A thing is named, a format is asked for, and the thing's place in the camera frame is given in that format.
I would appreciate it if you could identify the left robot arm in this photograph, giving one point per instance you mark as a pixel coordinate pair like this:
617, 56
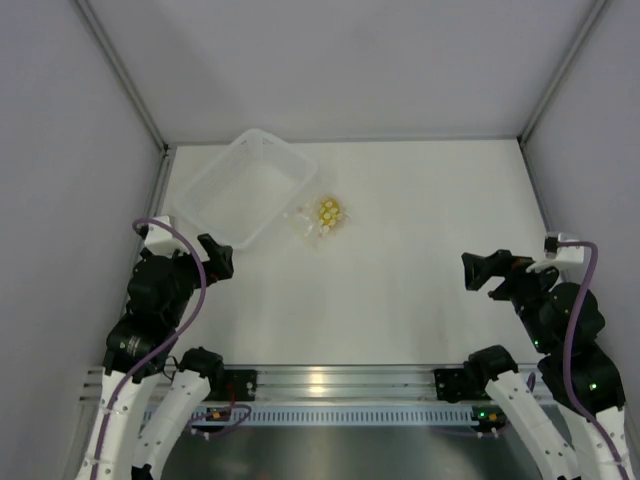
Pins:
122, 444

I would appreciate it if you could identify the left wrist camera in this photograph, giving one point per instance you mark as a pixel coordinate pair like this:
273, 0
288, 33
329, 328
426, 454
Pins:
159, 241

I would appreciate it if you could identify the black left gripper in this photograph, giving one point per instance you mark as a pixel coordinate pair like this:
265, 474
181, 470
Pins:
219, 266

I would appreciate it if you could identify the aluminium mounting rail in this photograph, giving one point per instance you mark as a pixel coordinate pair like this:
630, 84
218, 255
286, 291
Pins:
290, 384

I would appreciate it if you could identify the slotted white cable duct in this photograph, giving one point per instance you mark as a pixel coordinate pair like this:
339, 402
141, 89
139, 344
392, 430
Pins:
366, 415

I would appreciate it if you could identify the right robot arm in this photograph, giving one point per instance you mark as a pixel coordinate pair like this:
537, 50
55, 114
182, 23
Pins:
561, 316

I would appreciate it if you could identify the clear zip top bag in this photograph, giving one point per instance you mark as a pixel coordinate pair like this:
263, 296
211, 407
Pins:
317, 219

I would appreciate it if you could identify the white perforated plastic basket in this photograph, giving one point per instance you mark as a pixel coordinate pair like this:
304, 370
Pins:
238, 194

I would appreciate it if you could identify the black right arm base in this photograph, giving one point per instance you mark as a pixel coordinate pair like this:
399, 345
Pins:
454, 385

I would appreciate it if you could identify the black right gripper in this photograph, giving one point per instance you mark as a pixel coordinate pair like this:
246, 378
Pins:
479, 268

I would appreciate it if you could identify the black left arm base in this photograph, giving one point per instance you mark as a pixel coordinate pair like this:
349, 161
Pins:
233, 385

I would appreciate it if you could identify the yellow fake food slice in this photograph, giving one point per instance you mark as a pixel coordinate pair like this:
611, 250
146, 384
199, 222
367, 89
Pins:
329, 212

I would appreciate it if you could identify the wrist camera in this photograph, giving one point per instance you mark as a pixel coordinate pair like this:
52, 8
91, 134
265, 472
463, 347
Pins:
560, 252
159, 241

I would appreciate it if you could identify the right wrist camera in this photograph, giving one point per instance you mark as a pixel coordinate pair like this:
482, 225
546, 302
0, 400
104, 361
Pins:
560, 252

